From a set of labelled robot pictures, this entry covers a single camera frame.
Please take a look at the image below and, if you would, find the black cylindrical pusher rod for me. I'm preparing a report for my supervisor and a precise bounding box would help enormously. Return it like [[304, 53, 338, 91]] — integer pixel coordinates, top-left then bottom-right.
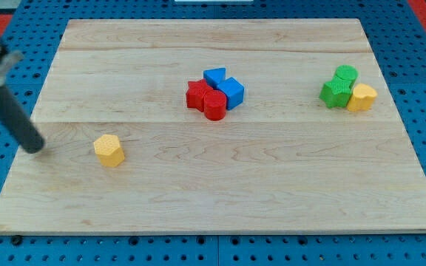
[[0, 86, 45, 154]]

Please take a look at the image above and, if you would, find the yellow hexagon block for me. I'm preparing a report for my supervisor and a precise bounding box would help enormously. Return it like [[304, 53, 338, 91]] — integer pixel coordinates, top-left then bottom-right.
[[93, 134, 125, 168]]

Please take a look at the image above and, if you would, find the red star block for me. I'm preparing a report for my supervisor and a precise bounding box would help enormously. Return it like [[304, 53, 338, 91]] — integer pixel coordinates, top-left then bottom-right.
[[186, 79, 213, 112]]

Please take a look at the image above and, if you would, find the blue triangle block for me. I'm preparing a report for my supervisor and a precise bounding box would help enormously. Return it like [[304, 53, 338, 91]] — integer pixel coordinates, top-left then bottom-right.
[[203, 67, 226, 89]]

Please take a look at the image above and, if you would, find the wooden board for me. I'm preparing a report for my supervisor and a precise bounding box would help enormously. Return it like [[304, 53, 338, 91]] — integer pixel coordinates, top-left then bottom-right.
[[0, 18, 426, 236]]

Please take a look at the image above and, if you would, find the red cylinder block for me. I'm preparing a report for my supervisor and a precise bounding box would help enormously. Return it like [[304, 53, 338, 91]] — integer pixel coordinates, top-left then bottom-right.
[[203, 90, 227, 121]]

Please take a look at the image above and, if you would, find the blue cube block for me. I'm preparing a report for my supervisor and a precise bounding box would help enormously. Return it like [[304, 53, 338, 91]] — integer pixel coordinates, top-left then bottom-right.
[[217, 77, 245, 110]]

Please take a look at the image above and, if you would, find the green star block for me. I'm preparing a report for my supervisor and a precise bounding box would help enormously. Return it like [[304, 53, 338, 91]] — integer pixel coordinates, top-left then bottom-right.
[[319, 78, 352, 109]]

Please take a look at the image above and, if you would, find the green cylinder block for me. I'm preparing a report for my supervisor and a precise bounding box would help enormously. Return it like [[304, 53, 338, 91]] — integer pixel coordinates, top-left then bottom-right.
[[334, 64, 359, 88]]

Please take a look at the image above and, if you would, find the yellow heart block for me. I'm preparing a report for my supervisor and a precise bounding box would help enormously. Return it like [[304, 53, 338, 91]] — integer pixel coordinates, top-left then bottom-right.
[[346, 83, 378, 112]]

